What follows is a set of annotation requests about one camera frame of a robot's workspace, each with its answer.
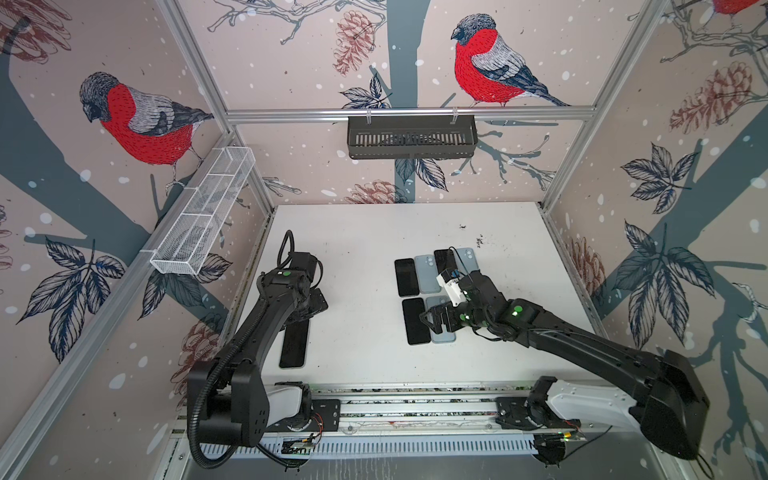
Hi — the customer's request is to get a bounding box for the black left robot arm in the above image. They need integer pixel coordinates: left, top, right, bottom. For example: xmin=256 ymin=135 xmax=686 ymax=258
xmin=187 ymin=252 xmax=327 ymax=447

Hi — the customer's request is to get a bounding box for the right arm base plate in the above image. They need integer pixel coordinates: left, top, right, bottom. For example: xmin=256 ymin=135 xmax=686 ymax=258
xmin=494 ymin=396 xmax=581 ymax=431

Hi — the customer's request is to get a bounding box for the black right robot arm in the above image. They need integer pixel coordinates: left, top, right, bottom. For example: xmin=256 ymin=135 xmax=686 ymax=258
xmin=419 ymin=270 xmax=710 ymax=460

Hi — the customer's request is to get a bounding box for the bare black phone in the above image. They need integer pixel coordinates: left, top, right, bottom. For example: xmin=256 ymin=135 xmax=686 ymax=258
xmin=394 ymin=258 xmax=420 ymax=298
xmin=433 ymin=249 xmax=458 ymax=274

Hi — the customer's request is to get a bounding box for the light blue case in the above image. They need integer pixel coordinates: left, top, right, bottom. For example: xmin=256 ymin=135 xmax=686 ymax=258
xmin=414 ymin=254 xmax=442 ymax=294

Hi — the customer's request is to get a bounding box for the aluminium mounting rail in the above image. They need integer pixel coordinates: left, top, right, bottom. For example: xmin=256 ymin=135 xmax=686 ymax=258
xmin=173 ymin=383 xmax=667 ymax=438

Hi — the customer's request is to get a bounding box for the white mesh tray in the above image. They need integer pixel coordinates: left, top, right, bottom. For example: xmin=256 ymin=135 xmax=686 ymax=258
xmin=150 ymin=146 xmax=255 ymax=275

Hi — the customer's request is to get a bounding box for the black right thin cable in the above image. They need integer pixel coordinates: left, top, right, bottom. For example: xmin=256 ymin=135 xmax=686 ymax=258
xmin=449 ymin=245 xmax=715 ymax=480

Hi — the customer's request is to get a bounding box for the black left corrugated cable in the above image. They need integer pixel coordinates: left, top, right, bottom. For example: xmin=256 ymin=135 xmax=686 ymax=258
xmin=185 ymin=230 xmax=313 ymax=470

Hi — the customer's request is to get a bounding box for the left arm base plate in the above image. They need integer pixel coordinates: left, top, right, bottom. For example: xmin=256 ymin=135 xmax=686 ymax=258
xmin=267 ymin=399 xmax=341 ymax=434

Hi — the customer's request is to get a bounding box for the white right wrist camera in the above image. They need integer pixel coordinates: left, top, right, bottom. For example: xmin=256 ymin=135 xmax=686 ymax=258
xmin=436 ymin=269 xmax=466 ymax=307

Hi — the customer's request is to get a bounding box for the black wire basket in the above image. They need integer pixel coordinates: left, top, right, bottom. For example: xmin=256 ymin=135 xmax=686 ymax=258
xmin=347 ymin=115 xmax=478 ymax=160

